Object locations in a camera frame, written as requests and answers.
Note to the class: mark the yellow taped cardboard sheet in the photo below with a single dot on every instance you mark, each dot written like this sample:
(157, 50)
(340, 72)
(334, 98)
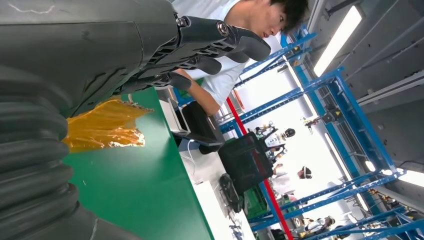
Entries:
(106, 126)

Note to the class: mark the black office chair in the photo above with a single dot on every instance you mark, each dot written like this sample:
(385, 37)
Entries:
(245, 162)

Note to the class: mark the white desk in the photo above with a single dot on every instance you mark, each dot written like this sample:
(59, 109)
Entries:
(212, 165)

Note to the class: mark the red pole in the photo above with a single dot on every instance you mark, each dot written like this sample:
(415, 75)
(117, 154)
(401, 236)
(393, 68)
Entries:
(271, 198)

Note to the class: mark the green plastic crate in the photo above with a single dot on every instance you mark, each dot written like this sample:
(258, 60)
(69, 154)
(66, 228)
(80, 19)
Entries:
(255, 205)

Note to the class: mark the person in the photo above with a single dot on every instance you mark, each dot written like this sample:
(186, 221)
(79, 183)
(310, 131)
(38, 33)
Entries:
(318, 225)
(225, 79)
(304, 172)

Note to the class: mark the background humanoid robot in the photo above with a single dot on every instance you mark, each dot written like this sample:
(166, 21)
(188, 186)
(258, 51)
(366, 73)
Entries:
(275, 142)

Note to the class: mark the black carry case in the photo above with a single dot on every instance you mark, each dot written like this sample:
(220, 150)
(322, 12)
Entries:
(202, 126)

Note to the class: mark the black remote controller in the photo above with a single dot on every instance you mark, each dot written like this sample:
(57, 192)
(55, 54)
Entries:
(230, 192)

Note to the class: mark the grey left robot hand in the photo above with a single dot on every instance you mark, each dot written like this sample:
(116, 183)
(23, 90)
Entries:
(82, 49)

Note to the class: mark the ceiling light panel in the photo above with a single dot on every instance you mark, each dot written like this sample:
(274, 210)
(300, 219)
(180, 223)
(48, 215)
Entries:
(414, 179)
(338, 39)

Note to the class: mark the blue metal rack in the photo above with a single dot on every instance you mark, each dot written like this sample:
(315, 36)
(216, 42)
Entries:
(362, 116)

